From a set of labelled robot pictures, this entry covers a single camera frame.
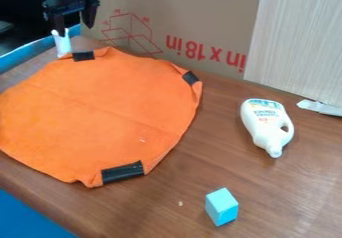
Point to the white figure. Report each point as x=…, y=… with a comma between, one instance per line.
x=62, y=43

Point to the cardboard box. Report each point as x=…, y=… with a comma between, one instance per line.
x=187, y=25

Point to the light wooden board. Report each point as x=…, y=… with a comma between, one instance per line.
x=296, y=43

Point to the orange cloth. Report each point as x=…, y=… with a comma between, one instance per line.
x=98, y=115

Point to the white toy bottle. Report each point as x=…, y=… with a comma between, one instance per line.
x=266, y=123

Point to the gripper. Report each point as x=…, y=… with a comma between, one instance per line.
x=71, y=1

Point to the light blue block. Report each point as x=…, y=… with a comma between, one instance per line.
x=221, y=206

